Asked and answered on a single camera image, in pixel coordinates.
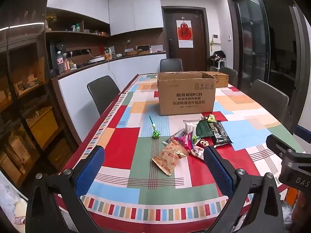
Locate brown cardboard box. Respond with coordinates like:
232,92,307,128
157,71,217,116

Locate silver white snack packet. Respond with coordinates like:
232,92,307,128
166,129,185,143

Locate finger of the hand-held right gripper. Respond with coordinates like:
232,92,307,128
266,134,306,156
295,124,311,139

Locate green lollipop with striped stick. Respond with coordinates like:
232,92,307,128
149,116,161,139

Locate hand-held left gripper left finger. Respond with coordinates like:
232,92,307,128
25,146,106,233

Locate colourful patchwork tablecloth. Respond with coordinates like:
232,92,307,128
55,73,305,229

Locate red and white wall calendar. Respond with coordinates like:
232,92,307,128
176,19,194,48

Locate white and red printed candy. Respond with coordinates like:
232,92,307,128
190,148,206,161
194,138,211,147

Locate black snack packet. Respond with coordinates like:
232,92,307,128
209,121,233,147

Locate black bag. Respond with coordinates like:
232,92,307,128
210,50,226,62

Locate pink snack packet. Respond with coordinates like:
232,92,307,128
173,131,195,151

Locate woven wicker basket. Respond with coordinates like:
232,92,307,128
208,71,229,88

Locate grey dining chair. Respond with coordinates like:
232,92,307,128
245,79,289,121
160,59,183,73
219,66,238,88
87,75,121,116

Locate wooden wall shelf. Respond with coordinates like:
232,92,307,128
45,7,111,54

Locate white counter cabinet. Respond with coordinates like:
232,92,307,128
52,52,168,146

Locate tan snack packet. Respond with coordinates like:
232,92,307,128
152,138,189,176

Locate glass display cabinet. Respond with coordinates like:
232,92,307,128
0,0,82,190

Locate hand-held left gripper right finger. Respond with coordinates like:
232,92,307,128
203,146,285,233

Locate dark brown door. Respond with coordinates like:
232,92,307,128
162,6,210,73

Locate person's right forearm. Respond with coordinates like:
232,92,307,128
291,193,311,233

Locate dark framed glass door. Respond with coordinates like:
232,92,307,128
226,0,311,136

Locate dark green snack packet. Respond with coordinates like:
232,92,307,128
196,121,215,138

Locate clear water bottle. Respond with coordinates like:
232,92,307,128
57,51,65,75

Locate white wall cabinets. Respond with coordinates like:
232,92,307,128
108,0,164,36

